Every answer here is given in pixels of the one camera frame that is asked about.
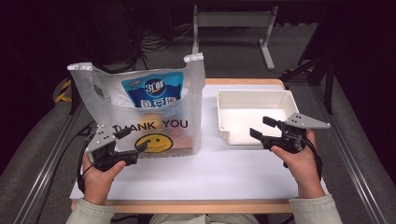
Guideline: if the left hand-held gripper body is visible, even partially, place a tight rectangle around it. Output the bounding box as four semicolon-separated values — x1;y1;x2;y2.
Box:
84;125;126;173

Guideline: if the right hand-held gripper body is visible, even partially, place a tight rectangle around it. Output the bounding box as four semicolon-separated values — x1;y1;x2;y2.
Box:
270;112;332;155

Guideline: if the white plastic tray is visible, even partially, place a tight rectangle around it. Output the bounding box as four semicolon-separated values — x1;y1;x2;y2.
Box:
216;89;301;147

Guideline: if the clear plastic shopping bag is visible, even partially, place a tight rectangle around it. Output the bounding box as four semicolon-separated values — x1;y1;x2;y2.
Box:
66;52;206;160

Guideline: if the blue snack pouch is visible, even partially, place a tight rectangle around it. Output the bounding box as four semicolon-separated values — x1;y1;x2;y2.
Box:
120;71;185;108

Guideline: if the person's left hand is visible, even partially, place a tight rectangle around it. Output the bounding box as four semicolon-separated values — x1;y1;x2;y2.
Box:
81;152;127;206

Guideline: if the person's right hand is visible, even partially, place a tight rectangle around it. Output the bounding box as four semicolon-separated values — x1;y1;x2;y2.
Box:
270;129;327;199

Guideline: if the black metal stand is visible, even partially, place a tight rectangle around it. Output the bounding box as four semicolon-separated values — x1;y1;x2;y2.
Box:
278;57;336;115

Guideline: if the white table mat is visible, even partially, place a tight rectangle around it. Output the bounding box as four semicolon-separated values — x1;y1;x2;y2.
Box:
69;83;330;201

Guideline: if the yellow black striped tape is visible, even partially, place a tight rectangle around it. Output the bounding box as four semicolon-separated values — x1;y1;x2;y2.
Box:
54;78;73;104

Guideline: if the person's lap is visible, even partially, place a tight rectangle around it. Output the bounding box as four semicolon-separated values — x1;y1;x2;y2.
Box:
148;213;262;224

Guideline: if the white metal stand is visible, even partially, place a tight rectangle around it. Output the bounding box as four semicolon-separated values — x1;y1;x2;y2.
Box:
190;4;279;71

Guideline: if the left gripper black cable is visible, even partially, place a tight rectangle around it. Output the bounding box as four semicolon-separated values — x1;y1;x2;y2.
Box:
76;122;98;194

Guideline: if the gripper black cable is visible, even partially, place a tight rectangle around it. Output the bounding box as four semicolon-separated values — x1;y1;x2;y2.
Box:
300;138;323;182
76;122;98;194

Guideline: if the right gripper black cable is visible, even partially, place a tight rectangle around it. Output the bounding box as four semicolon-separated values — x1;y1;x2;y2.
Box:
300;138;323;182

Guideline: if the aluminium rail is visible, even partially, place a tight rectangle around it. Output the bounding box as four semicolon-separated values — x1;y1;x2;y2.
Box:
311;85;389;224
12;101;86;224

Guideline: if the bundle of floor cables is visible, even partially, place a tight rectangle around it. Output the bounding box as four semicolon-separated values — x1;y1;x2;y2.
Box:
120;6;194;74

